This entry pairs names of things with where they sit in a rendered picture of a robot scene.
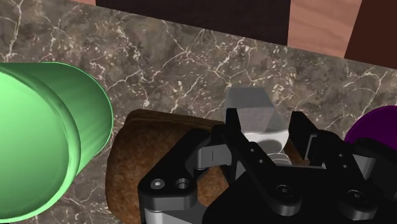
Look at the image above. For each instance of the dark brown cabinet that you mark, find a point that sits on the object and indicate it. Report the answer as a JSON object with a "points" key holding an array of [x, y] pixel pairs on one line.
{"points": [[375, 31]]}

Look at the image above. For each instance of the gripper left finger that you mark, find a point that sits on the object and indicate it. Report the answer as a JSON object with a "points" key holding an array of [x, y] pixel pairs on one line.
{"points": [[173, 173]]}

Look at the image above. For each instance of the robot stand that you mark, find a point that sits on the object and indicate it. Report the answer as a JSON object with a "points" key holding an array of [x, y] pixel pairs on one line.
{"points": [[192, 15]]}

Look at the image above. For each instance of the brown bread slice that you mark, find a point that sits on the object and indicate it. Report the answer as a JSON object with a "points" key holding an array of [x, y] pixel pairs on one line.
{"points": [[139, 155]]}

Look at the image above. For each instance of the green cylindrical cup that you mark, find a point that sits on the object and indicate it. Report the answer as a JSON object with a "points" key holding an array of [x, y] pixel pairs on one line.
{"points": [[37, 136]]}

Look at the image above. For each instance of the purple round object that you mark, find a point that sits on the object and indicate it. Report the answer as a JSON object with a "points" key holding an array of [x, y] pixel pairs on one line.
{"points": [[378, 122]]}

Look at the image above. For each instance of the grey and white faceted object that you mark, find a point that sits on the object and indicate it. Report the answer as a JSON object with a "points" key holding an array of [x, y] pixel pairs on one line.
{"points": [[252, 111]]}

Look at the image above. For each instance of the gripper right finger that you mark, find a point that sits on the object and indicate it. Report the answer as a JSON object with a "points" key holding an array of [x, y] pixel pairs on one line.
{"points": [[344, 161]]}

